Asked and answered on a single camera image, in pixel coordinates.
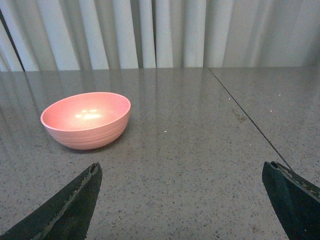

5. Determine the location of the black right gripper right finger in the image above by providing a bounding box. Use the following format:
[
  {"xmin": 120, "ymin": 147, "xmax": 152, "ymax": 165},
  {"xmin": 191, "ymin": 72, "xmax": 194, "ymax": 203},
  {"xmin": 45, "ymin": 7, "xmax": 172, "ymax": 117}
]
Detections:
[{"xmin": 262, "ymin": 161, "xmax": 320, "ymax": 240}]

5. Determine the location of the white pleated curtain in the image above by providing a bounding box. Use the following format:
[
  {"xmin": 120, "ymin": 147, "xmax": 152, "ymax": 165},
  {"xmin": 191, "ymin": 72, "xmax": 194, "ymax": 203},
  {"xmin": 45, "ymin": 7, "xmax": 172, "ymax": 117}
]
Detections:
[{"xmin": 0, "ymin": 0, "xmax": 320, "ymax": 72}]

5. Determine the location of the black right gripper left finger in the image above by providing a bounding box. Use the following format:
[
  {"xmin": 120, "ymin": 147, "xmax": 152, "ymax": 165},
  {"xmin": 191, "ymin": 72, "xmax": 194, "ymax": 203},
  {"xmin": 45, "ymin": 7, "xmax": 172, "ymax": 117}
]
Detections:
[{"xmin": 0, "ymin": 162, "xmax": 103, "ymax": 240}]

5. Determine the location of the pink bowl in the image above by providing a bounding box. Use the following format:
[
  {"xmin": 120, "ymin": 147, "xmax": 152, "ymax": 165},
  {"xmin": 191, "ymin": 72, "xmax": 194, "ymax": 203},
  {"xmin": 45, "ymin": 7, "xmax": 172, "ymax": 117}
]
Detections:
[{"xmin": 40, "ymin": 92, "xmax": 131, "ymax": 150}]

